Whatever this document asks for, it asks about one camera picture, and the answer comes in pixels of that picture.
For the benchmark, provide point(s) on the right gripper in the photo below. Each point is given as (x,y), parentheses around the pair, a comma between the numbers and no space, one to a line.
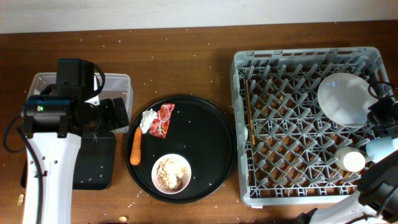
(375,109)

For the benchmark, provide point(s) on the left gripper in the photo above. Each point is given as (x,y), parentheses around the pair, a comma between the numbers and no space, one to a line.
(111,121)

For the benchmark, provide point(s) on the blue cup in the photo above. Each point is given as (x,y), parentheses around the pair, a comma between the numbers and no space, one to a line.
(380,148)

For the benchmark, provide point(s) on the grey plate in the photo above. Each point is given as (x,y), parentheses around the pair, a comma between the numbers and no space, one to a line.
(345,99)

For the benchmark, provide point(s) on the white cup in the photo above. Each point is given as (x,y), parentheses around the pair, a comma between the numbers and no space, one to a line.
(349,159)

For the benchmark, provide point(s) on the white plastic fork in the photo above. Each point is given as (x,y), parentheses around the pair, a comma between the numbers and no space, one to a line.
(246,133)

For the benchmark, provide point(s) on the wooden chopstick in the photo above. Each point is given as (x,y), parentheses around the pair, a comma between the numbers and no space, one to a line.
(251,124)

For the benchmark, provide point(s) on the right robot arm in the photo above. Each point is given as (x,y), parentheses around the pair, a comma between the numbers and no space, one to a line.
(376,197)

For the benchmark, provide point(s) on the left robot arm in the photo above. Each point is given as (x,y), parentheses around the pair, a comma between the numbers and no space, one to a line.
(48,199)

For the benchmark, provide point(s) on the grey dishwasher rack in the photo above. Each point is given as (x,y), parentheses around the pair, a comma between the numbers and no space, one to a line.
(293,160)

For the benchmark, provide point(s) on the clear plastic bin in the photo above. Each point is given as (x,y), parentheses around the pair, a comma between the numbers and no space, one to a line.
(115,84)

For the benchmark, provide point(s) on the crumpled white tissue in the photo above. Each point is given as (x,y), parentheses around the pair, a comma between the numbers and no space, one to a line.
(147,119)

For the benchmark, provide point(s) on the red snack wrapper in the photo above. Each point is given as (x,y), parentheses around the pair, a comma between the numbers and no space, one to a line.
(160,125)

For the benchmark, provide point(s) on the orange carrot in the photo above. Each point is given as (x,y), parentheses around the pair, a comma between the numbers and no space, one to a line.
(135,157)

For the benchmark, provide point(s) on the black rectangular tray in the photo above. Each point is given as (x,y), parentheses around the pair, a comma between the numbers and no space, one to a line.
(86,161)

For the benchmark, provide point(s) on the pink bowl with food scraps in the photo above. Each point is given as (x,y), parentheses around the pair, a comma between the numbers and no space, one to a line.
(171,174)

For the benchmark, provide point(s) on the round black tray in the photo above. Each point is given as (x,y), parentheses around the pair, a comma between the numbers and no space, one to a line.
(199,132)

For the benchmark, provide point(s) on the peanut on table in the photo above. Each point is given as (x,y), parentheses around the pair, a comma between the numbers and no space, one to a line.
(20,200)

